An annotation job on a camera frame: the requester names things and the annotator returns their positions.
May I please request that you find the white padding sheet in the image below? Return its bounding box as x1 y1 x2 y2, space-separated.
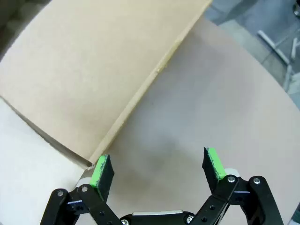
0 97 92 225

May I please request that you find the white metal stand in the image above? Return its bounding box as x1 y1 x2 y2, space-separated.
257 30 300 92

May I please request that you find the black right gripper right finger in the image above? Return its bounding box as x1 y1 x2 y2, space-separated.
194 147 284 225

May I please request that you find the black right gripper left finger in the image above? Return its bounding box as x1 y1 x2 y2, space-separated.
38 154 122 225

